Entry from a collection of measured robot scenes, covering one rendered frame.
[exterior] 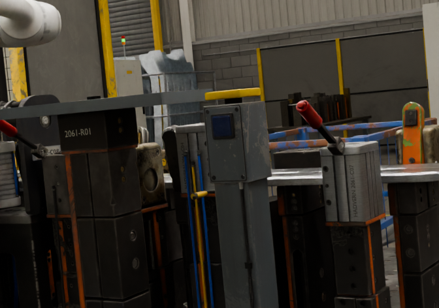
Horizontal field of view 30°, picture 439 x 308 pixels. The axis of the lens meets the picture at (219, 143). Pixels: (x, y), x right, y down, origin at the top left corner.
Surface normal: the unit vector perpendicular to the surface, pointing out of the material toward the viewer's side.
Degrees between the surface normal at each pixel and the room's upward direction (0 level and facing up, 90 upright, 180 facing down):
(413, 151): 78
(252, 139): 90
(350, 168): 90
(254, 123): 90
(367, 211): 90
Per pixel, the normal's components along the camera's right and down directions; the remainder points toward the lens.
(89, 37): 0.91, -0.07
